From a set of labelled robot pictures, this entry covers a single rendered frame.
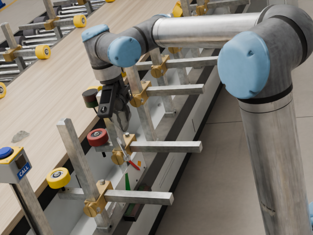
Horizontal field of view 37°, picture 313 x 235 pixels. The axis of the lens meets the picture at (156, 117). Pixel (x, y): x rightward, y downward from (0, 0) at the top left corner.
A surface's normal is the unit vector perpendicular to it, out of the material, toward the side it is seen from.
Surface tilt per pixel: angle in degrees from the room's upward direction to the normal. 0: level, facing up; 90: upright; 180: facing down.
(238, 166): 0
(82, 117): 0
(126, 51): 90
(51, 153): 0
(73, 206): 90
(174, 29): 58
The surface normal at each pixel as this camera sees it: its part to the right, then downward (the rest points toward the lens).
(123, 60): 0.53, 0.30
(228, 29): -0.83, 0.03
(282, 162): 0.10, 0.44
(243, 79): -0.80, 0.35
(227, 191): -0.24, -0.84
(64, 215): 0.91, -0.02
